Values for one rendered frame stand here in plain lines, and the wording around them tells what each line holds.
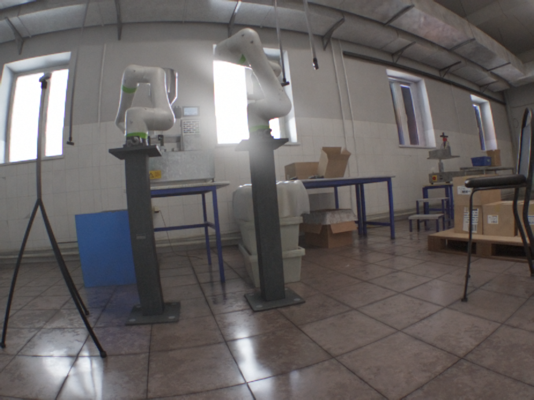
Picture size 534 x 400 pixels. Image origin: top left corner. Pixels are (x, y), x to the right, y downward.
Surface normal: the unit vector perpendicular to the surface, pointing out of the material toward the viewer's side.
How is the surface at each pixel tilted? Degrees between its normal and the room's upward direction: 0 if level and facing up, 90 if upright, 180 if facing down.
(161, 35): 90
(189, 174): 90
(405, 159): 90
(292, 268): 96
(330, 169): 125
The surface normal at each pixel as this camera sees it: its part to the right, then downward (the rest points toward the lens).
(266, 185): 0.25, -0.01
